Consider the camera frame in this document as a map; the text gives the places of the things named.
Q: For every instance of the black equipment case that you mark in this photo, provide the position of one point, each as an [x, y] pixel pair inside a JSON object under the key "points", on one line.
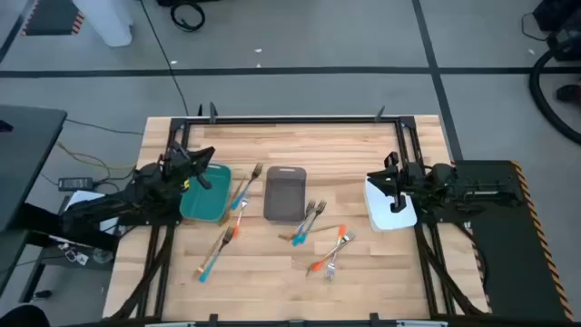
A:
{"points": [[563, 27]]}

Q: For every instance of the white paper sheet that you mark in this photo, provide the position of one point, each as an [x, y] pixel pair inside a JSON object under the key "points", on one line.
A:
{"points": [[84, 197]]}

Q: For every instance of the dark shoe-like object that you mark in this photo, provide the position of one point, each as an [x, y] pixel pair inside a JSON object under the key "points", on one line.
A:
{"points": [[569, 93]]}

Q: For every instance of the teal plastic bin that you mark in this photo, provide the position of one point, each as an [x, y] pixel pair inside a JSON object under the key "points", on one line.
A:
{"points": [[206, 204]]}

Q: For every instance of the grey translucent plastic bin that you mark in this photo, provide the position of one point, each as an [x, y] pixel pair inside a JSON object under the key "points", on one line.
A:
{"points": [[284, 195]]}

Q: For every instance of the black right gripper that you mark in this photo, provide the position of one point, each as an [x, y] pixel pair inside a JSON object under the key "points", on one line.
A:
{"points": [[401, 181]]}

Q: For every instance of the black hazard-striped platform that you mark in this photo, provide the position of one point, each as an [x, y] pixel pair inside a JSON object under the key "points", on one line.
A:
{"points": [[513, 254]]}

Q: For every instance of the black aluminium table frame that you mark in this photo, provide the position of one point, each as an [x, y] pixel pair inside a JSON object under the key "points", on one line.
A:
{"points": [[290, 120]]}

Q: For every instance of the white pillar base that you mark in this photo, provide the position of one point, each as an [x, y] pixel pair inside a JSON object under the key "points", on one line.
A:
{"points": [[106, 22]]}

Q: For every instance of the black desk foot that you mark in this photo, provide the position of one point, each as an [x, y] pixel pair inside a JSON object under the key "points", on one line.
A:
{"points": [[43, 294]]}

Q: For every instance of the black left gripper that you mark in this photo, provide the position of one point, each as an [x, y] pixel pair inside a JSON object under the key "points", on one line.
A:
{"points": [[188, 170]]}

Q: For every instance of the white plastic bin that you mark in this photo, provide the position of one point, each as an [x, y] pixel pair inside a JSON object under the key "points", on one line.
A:
{"points": [[381, 215]]}

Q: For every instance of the black power adapter brick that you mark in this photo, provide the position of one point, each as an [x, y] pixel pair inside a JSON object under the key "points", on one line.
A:
{"points": [[75, 184]]}

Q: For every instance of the white light bar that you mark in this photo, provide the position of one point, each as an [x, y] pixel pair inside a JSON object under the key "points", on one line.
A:
{"points": [[422, 324], [170, 324]]}

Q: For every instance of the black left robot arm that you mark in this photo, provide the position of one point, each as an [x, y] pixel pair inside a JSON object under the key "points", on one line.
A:
{"points": [[136, 191]]}

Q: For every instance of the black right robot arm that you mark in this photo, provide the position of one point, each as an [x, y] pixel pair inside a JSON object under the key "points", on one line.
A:
{"points": [[454, 186]]}

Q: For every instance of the black frame bracket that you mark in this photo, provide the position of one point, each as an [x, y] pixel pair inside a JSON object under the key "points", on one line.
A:
{"points": [[374, 319], [380, 114], [213, 320], [213, 113]]}

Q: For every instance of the black hazard-striped floor mat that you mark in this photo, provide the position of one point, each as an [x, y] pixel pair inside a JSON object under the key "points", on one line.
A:
{"points": [[50, 18]]}

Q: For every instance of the clear round lid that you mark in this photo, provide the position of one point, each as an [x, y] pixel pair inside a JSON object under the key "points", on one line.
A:
{"points": [[103, 256]]}

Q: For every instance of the black rounded chair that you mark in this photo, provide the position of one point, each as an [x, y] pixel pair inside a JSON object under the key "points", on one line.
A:
{"points": [[22, 318]]}

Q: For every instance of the black desk support beam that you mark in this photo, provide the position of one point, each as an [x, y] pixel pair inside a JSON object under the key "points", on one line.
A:
{"points": [[41, 218]]}

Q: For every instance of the black desk top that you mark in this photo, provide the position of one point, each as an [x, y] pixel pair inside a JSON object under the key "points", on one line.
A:
{"points": [[27, 150]]}

